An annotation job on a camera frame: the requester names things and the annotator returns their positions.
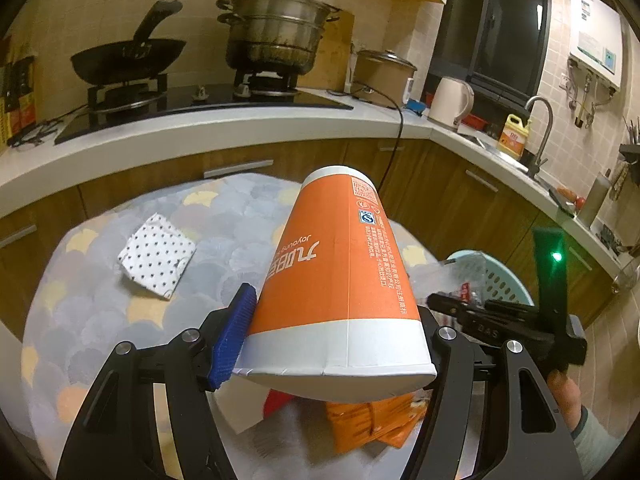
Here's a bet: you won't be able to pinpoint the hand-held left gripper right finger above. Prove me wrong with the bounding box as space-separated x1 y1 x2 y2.
407 305 586 480

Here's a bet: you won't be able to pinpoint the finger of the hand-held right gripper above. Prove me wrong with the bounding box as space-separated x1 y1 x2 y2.
425 293 476 324
484 299 539 319

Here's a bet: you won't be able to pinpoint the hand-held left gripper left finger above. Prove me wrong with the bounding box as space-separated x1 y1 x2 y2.
56 283 259 480

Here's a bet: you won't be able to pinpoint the light blue plastic basket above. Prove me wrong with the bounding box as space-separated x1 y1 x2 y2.
445 250 536 311

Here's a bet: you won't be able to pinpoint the clear plastic wrapper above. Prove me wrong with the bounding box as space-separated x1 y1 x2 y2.
407 255 488 306

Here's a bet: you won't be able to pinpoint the orange paper cup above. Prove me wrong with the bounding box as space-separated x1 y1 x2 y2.
232 165 438 405

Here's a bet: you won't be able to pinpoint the person's right forearm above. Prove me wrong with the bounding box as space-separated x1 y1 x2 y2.
567 406 627 480

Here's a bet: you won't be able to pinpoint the person's right hand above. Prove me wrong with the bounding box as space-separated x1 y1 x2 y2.
546 369 585 442

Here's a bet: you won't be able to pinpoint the red wrapper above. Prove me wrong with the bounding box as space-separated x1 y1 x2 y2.
262 389 296 418

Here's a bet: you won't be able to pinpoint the orange snack packet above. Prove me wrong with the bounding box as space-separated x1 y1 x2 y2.
325 392 431 453

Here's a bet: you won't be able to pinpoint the white polka dot napkin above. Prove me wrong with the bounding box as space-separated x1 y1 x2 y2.
117 212 197 302

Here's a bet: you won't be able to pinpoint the black kitchen knife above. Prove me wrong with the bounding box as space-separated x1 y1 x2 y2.
547 187 576 218

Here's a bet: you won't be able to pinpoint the wooden base cabinets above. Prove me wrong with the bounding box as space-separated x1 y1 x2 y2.
0 137 623 341

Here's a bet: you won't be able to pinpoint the red tomato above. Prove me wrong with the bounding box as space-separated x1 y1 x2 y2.
559 187 587 211

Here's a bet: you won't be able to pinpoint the fan pattern tablecloth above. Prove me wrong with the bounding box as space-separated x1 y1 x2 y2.
22 172 481 480

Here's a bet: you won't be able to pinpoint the steel thermos bottle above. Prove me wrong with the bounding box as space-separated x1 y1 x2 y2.
590 171 614 228

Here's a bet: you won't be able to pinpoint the hanging dish cloth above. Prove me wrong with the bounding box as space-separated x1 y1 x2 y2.
611 160 631 202

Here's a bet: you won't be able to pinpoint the yellow detergent bottle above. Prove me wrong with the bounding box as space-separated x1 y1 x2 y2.
496 114 531 158

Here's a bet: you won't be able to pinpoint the steel faucet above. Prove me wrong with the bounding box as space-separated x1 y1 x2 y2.
524 96 556 178

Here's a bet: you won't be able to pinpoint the black utensil rack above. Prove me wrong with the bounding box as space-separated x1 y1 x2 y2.
617 117 640 186

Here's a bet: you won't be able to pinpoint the white electric kettle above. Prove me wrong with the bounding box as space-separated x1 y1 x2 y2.
429 76 476 131

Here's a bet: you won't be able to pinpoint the beige rice cooker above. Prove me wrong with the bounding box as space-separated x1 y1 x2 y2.
352 49 418 108

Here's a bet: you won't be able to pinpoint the black glass gas stove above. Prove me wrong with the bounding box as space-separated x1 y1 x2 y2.
54 72 355 146

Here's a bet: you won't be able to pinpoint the wooden cutting board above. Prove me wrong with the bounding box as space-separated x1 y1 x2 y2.
310 10 357 93

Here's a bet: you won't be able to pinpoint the dark window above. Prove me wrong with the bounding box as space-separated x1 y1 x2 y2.
430 0 553 106

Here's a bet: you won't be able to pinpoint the white water heater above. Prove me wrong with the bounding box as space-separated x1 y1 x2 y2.
567 0 623 92

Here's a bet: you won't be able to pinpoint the black wok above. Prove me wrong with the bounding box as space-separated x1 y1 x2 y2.
70 0 188 86

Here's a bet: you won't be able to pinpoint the steel steamer pot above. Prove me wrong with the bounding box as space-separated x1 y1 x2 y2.
216 0 342 77

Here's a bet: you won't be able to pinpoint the dark sauce bottles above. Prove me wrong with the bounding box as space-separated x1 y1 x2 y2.
0 35 40 148

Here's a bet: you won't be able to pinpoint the black power cable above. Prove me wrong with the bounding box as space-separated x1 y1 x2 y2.
327 85 406 192

